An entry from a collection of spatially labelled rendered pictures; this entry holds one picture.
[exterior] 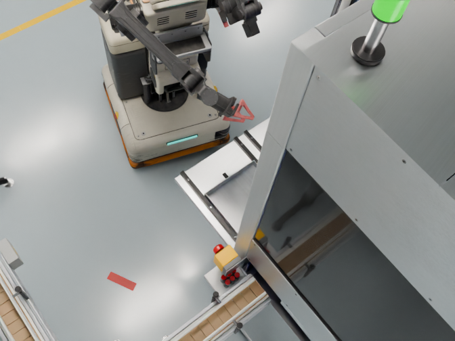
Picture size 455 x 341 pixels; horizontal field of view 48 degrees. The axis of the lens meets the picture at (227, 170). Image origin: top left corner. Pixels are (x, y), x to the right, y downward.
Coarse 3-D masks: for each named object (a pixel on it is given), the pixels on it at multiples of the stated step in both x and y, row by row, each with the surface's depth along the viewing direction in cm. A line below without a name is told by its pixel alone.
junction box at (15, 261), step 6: (6, 240) 228; (0, 246) 227; (6, 246) 227; (12, 246) 231; (6, 252) 226; (12, 252) 226; (6, 258) 224; (12, 258) 224; (18, 258) 226; (12, 264) 226; (18, 264) 229
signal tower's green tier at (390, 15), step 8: (376, 0) 79; (384, 0) 77; (392, 0) 76; (400, 0) 76; (408, 0) 77; (376, 8) 80; (384, 8) 78; (392, 8) 78; (400, 8) 78; (376, 16) 80; (384, 16) 79; (392, 16) 79; (400, 16) 80
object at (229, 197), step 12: (240, 168) 212; (252, 168) 216; (228, 180) 212; (240, 180) 213; (252, 180) 214; (216, 192) 210; (228, 192) 210; (240, 192) 211; (216, 204) 207; (228, 204) 208; (240, 204) 208; (228, 216) 205; (240, 216) 206
